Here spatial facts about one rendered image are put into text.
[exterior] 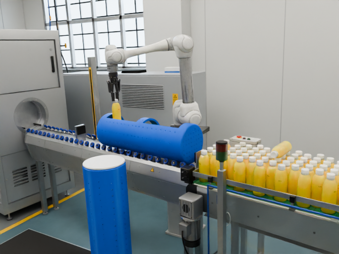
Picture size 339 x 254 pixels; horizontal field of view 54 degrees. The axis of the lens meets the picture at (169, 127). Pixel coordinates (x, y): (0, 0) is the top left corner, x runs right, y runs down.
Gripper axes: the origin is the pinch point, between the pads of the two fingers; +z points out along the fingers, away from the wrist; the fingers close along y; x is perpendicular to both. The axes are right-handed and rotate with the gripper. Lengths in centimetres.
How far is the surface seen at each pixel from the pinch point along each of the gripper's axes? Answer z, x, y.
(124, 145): 36.1, 19.2, 12.4
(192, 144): 30, 76, 0
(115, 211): 65, 51, 54
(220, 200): 47, 119, 38
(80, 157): 54, -37, 14
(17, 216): 136, -143, 30
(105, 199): 55, 48, 59
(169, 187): 61, 63, 12
